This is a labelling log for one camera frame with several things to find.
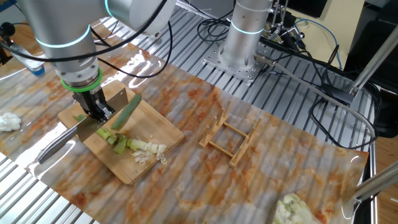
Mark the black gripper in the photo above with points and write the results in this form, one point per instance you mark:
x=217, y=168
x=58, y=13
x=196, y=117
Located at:
x=89, y=101

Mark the steel cleaver knife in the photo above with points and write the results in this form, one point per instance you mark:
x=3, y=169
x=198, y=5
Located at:
x=57, y=144

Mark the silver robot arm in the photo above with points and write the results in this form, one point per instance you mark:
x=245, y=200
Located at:
x=245, y=46

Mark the plastic bag of chopped scallions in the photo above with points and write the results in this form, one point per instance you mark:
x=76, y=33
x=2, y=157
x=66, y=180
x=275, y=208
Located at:
x=292, y=211

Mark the long green scallion leaf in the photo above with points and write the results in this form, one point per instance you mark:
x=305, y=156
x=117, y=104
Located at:
x=126, y=112

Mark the chopped scallion pieces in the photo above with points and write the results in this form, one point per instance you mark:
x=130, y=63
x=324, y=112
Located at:
x=138, y=144

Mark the wooden cutting board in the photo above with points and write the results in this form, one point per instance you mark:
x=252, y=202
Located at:
x=149, y=124

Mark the crumpled white tissue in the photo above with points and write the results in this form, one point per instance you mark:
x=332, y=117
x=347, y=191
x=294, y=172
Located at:
x=9, y=122

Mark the black tripod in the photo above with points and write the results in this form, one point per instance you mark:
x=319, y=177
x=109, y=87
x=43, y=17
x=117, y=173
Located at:
x=3, y=57

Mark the wooden peg rack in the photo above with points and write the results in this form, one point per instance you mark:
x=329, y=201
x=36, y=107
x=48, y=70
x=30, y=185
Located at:
x=217, y=124

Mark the marble pattern plastic mat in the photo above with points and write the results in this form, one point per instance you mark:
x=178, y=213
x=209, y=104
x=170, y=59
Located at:
x=217, y=186

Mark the silver robot mounting plate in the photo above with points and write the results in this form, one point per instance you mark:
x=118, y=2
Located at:
x=245, y=73

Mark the metal clamp stand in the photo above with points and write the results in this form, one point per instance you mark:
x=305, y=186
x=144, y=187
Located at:
x=281, y=28

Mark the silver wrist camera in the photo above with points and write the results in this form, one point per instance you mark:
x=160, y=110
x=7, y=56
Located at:
x=25, y=59

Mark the aluminium frame post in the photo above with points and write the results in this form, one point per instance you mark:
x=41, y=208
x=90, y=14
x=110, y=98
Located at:
x=373, y=59
x=379, y=182

